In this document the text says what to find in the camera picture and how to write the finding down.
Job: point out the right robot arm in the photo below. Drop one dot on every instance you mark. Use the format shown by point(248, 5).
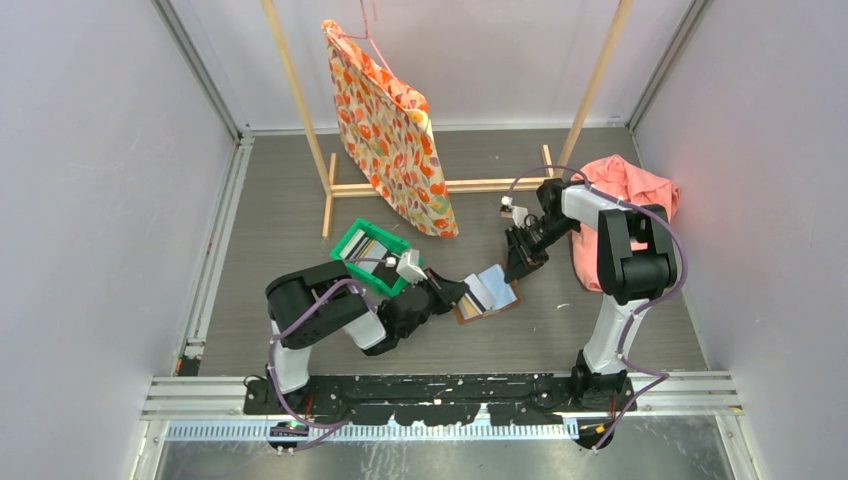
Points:
point(636, 264)

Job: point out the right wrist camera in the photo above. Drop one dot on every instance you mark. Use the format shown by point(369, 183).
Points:
point(517, 214)

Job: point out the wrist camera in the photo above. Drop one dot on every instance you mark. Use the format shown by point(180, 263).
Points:
point(517, 214)
point(407, 265)

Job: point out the floral fabric bag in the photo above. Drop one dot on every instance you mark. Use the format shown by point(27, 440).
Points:
point(394, 147)

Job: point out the stack of credit cards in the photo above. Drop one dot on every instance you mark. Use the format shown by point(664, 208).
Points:
point(367, 256)

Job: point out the brown leather card holder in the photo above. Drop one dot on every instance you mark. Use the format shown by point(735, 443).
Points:
point(506, 294)

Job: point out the green plastic card bin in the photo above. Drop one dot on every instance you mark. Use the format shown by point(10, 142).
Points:
point(395, 244)

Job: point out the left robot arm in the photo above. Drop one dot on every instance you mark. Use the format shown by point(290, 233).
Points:
point(309, 305)

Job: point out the pink crumpled cloth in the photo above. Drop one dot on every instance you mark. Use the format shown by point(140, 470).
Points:
point(614, 175)

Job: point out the aluminium frame rail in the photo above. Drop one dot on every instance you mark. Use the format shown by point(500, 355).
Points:
point(211, 408)

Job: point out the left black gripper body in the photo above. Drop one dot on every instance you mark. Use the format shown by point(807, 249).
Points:
point(434, 306)

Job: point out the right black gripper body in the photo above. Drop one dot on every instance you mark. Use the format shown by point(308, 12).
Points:
point(547, 230)

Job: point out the pink wire hanger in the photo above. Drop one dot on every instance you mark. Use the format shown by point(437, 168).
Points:
point(363, 51)

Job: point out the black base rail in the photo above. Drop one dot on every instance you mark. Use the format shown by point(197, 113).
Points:
point(440, 400)

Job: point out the gold black-striped credit card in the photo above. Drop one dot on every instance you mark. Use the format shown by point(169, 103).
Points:
point(468, 310)

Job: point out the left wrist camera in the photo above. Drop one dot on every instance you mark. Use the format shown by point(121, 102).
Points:
point(407, 265)

